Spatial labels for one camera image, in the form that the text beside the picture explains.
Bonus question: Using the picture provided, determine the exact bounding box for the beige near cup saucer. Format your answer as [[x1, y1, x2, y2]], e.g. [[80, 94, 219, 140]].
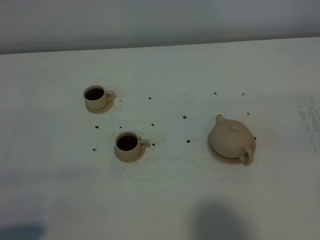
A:
[[113, 146, 146, 163]]

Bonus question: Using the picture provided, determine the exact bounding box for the beige far teacup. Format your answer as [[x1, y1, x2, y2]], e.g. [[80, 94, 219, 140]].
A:
[[83, 85, 116, 110]]

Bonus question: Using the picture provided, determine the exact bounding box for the beige teapot saucer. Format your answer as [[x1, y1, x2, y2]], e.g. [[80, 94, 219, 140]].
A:
[[207, 136, 254, 166]]

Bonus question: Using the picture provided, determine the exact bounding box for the beige ceramic teapot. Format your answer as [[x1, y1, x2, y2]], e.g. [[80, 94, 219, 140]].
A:
[[208, 114, 256, 162]]

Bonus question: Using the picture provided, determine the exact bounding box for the beige far cup saucer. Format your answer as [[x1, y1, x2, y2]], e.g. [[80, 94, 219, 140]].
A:
[[85, 99, 114, 114]]

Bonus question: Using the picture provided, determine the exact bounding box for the beige near teacup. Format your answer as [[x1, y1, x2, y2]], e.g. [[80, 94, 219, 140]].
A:
[[114, 131, 151, 151]]

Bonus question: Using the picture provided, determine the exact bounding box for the beige cup saucer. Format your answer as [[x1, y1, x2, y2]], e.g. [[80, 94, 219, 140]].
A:
[[85, 99, 114, 114], [113, 146, 146, 163]]

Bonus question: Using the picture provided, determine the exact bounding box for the beige teacup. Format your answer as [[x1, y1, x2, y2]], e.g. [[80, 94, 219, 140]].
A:
[[114, 131, 151, 151], [83, 85, 116, 110]]

